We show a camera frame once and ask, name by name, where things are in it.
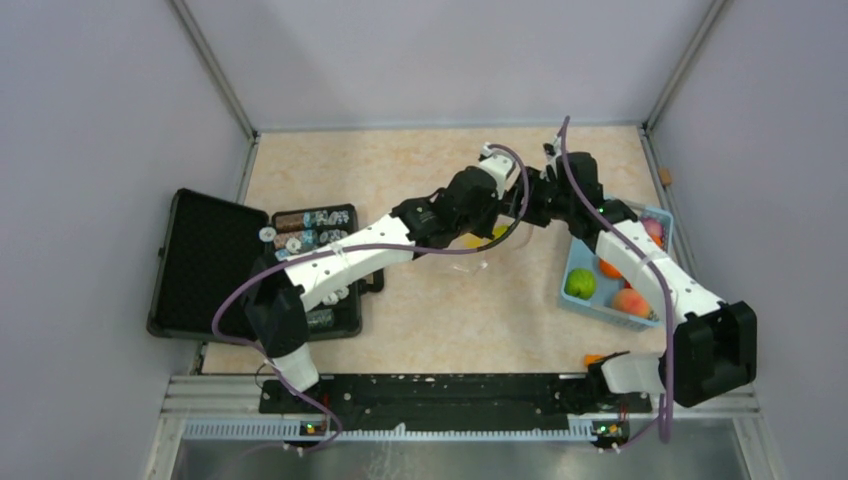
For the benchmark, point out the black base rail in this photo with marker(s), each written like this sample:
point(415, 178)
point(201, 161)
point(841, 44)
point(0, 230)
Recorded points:
point(454, 402)

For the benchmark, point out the clear zip top bag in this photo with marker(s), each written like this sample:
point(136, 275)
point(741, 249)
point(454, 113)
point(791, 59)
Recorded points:
point(515, 239)

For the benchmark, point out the orange fruit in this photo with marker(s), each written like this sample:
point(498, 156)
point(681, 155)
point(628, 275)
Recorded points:
point(608, 270)

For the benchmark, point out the blue plastic basket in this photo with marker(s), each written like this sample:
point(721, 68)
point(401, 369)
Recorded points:
point(599, 305)

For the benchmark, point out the small brown object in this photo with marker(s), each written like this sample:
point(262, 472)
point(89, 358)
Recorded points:
point(665, 177)

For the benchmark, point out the green apple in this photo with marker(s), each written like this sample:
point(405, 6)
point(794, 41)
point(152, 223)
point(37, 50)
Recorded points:
point(580, 283)

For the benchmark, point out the black open tool case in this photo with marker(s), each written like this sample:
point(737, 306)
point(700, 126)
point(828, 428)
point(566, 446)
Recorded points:
point(209, 249)

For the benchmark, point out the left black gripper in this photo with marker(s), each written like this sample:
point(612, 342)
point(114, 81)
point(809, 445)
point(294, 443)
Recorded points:
point(488, 229)

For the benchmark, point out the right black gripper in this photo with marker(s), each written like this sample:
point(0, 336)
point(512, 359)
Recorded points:
point(530, 215)

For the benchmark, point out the yellow banana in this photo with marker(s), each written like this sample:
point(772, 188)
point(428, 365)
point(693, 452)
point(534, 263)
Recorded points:
point(471, 241)

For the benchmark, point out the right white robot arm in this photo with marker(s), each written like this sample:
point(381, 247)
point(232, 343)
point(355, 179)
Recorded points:
point(711, 348)

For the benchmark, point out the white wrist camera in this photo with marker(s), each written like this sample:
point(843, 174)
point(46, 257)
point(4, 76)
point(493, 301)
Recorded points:
point(499, 163)
point(553, 154)

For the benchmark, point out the peach fruit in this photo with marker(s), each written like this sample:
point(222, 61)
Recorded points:
point(631, 302)

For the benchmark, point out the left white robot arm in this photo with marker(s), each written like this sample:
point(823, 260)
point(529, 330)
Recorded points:
point(283, 291)

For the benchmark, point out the orange carrot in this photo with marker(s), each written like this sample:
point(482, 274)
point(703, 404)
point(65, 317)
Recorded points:
point(592, 359)

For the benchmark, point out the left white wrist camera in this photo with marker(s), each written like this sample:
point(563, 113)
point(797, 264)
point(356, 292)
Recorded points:
point(499, 163)

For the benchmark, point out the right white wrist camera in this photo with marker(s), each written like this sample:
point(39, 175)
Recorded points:
point(553, 154)

